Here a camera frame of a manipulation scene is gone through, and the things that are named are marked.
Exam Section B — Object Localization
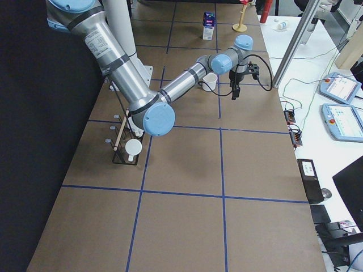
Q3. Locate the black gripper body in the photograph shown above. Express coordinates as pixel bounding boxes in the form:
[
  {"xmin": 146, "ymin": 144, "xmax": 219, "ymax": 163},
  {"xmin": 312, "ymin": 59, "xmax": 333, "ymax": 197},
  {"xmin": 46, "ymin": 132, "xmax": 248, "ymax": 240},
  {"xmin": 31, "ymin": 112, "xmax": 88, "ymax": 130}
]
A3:
[{"xmin": 229, "ymin": 70, "xmax": 246, "ymax": 87}]

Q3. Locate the white smiley mug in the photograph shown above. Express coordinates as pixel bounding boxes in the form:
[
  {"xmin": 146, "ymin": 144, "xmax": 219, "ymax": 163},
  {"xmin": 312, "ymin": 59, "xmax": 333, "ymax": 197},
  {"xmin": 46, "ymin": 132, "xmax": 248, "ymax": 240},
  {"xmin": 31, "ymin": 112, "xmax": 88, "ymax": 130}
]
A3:
[{"xmin": 198, "ymin": 73, "xmax": 218, "ymax": 92}]

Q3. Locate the blue milk carton green cap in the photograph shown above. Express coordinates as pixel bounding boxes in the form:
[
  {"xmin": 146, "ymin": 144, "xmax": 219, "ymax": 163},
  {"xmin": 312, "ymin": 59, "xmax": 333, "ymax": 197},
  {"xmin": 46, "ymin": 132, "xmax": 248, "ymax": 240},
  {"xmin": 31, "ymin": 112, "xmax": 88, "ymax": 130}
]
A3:
[{"xmin": 202, "ymin": 11, "xmax": 216, "ymax": 40}]

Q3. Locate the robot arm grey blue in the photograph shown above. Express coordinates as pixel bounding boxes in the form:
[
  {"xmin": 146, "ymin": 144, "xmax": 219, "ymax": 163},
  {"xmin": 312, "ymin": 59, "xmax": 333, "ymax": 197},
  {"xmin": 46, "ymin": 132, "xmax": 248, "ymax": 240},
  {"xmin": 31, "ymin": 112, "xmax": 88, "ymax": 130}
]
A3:
[{"xmin": 46, "ymin": 1, "xmax": 253, "ymax": 136}]

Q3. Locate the white cup on rack lower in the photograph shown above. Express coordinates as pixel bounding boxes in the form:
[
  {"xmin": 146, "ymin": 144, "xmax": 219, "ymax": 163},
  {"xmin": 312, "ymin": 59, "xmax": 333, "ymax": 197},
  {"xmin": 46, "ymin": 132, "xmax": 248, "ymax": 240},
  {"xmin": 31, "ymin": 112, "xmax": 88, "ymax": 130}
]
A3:
[{"xmin": 125, "ymin": 139, "xmax": 142, "ymax": 162}]

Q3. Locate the wooden mug tree stand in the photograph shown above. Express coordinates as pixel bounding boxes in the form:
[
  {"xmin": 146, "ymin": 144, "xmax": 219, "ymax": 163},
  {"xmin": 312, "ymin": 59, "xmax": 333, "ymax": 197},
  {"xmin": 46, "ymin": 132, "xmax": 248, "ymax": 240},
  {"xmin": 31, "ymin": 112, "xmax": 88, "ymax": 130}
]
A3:
[{"xmin": 232, "ymin": 0, "xmax": 252, "ymax": 33}]

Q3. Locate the orange connector board far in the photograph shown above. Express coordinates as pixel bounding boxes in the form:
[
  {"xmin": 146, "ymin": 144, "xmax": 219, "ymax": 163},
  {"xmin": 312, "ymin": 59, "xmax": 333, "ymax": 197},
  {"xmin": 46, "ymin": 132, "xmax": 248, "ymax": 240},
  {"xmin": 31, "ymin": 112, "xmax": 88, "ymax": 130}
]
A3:
[{"xmin": 284, "ymin": 109, "xmax": 296, "ymax": 124}]

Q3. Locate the orange connector board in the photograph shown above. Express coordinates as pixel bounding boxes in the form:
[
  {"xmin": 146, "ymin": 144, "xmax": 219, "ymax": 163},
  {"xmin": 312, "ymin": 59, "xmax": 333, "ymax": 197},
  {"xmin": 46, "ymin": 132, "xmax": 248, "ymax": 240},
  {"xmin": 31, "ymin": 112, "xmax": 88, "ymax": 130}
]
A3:
[
  {"xmin": 289, "ymin": 129, "xmax": 303, "ymax": 148},
  {"xmin": 284, "ymin": 109, "xmax": 296, "ymax": 124}
]

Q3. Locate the white tube on paper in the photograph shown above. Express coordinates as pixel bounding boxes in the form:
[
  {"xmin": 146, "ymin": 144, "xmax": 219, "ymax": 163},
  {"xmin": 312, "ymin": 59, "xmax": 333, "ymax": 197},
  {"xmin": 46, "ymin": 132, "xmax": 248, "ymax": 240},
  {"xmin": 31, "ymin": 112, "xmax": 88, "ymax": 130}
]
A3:
[{"xmin": 273, "ymin": 20, "xmax": 289, "ymax": 32}]

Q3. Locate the orange connector board near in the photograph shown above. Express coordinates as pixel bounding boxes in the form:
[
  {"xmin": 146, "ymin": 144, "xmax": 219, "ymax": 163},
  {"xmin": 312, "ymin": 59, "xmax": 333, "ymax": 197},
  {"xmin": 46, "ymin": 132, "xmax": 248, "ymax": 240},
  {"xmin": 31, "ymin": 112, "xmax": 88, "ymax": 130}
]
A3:
[{"xmin": 289, "ymin": 129, "xmax": 303, "ymax": 148}]

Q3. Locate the red cylinder bottle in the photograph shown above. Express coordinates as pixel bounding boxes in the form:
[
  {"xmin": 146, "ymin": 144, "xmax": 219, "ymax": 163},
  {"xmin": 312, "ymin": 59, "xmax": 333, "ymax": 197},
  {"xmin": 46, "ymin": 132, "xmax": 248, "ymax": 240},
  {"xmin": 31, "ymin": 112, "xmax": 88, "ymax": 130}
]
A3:
[{"xmin": 259, "ymin": 0, "xmax": 273, "ymax": 24}]

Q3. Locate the teach pendant far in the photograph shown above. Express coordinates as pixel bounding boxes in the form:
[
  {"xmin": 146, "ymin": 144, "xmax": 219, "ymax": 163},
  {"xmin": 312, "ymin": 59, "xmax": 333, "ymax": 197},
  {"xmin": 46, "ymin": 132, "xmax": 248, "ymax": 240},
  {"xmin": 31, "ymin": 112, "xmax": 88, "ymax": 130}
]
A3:
[{"xmin": 318, "ymin": 72, "xmax": 362, "ymax": 104}]

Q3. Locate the teach pendant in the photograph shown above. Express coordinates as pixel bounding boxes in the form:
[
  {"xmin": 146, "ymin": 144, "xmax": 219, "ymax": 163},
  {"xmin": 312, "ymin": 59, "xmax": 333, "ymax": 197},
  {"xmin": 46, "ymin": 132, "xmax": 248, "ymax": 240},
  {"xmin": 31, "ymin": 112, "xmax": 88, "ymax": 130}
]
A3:
[
  {"xmin": 318, "ymin": 72, "xmax": 362, "ymax": 104},
  {"xmin": 320, "ymin": 104, "xmax": 362, "ymax": 143}
]

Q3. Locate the teach pendant near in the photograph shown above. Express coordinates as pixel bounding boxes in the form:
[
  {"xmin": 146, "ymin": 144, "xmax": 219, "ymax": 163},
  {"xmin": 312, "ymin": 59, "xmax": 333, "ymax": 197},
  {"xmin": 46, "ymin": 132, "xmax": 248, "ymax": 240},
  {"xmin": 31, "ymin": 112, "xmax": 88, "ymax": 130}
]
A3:
[{"xmin": 320, "ymin": 104, "xmax": 362, "ymax": 143}]

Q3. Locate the black box with white label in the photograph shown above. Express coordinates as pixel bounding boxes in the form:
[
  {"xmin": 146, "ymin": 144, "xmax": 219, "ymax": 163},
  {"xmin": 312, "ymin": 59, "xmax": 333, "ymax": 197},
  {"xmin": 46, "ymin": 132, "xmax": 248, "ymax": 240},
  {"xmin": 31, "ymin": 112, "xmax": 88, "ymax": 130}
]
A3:
[{"xmin": 297, "ymin": 159, "xmax": 324, "ymax": 204}]

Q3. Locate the white mounting pole with base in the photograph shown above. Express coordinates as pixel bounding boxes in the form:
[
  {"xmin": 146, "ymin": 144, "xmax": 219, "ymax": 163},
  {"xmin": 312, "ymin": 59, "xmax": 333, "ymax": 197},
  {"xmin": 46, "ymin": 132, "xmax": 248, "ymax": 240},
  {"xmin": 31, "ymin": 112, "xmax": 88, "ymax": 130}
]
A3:
[{"xmin": 102, "ymin": 0, "xmax": 153, "ymax": 87}]

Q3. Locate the black monitor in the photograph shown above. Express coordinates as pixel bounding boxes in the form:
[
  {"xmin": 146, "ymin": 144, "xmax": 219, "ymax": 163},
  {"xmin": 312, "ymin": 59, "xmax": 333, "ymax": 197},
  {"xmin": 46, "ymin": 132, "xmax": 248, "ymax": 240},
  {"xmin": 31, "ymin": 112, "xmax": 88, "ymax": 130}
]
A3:
[{"xmin": 333, "ymin": 159, "xmax": 362, "ymax": 229}]

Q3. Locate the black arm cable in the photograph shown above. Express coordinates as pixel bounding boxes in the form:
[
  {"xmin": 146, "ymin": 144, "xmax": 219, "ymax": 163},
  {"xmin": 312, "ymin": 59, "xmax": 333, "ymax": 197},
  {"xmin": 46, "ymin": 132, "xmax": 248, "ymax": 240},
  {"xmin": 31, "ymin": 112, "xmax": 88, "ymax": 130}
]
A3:
[{"xmin": 212, "ymin": 54, "xmax": 273, "ymax": 97}]

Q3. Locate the aluminium frame post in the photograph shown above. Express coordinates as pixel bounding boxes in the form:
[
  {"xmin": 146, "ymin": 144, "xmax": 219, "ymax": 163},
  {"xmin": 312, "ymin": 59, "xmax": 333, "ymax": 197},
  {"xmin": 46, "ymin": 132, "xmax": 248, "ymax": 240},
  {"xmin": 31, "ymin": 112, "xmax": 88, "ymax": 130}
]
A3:
[{"xmin": 272, "ymin": 0, "xmax": 320, "ymax": 88}]

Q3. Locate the black wire cup rack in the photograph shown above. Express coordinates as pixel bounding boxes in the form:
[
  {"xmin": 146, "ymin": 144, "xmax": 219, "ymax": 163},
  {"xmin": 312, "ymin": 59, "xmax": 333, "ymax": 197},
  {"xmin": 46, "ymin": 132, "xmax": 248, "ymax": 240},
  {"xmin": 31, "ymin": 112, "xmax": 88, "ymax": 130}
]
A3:
[{"xmin": 105, "ymin": 81, "xmax": 145, "ymax": 165}]

